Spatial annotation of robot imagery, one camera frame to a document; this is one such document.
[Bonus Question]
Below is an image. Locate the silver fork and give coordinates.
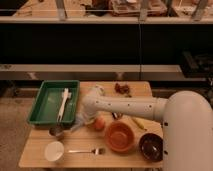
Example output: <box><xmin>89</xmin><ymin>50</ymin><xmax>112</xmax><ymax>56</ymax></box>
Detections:
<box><xmin>68</xmin><ymin>148</ymin><xmax>105</xmax><ymax>155</ymax></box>

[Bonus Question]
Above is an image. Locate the blue grey towel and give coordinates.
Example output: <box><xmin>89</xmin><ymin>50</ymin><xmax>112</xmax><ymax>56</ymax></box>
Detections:
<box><xmin>70</xmin><ymin>114</ymin><xmax>86</xmax><ymax>132</ymax></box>

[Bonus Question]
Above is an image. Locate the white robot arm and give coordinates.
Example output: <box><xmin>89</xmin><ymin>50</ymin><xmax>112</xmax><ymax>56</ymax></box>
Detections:
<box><xmin>82</xmin><ymin>91</ymin><xmax>213</xmax><ymax>171</ymax></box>

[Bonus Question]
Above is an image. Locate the striped colourful toy block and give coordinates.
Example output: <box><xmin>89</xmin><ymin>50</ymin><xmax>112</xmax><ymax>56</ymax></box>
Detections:
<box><xmin>112</xmin><ymin>113</ymin><xmax>123</xmax><ymax>120</ymax></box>

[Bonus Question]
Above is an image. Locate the dark maroon bowl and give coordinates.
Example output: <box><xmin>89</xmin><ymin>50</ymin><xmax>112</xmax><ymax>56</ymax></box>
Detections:
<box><xmin>139</xmin><ymin>133</ymin><xmax>163</xmax><ymax>162</ymax></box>

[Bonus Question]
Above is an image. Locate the brown toy food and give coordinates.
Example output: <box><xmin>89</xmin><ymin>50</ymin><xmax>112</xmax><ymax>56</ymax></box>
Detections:
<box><xmin>114</xmin><ymin>83</ymin><xmax>130</xmax><ymax>94</ymax></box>

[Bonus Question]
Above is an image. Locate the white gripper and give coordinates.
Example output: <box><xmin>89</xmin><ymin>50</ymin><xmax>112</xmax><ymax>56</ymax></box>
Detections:
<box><xmin>76</xmin><ymin>107</ymin><xmax>97</xmax><ymax>125</ymax></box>

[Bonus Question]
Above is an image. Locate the orange bowl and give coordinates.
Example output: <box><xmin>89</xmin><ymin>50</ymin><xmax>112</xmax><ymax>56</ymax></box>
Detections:
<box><xmin>104</xmin><ymin>121</ymin><xmax>135</xmax><ymax>153</ymax></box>

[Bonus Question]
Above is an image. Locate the white plastic utensil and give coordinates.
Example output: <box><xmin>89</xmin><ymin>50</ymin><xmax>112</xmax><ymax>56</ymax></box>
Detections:
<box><xmin>57</xmin><ymin>88</ymin><xmax>71</xmax><ymax>122</ymax></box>

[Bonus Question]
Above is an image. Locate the yellow banana toy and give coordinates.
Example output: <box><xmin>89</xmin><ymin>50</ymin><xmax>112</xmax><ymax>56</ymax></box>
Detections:
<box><xmin>132</xmin><ymin>117</ymin><xmax>147</xmax><ymax>130</ymax></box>

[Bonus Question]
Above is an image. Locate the white paper cup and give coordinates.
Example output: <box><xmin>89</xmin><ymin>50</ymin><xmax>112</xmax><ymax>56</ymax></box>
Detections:
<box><xmin>44</xmin><ymin>141</ymin><xmax>65</xmax><ymax>163</ymax></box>

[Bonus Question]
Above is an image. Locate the green plastic tray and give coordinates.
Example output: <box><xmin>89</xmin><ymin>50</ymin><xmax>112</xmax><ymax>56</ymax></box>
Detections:
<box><xmin>28</xmin><ymin>80</ymin><xmax>80</xmax><ymax>126</ymax></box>

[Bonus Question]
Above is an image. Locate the small metal cup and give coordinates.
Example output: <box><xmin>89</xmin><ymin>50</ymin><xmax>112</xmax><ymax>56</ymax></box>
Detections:
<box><xmin>49</xmin><ymin>126</ymin><xmax>64</xmax><ymax>140</ymax></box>

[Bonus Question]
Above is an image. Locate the black equipment on shelf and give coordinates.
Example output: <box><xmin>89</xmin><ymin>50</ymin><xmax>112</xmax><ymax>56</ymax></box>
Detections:
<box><xmin>179</xmin><ymin>51</ymin><xmax>213</xmax><ymax>78</ymax></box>

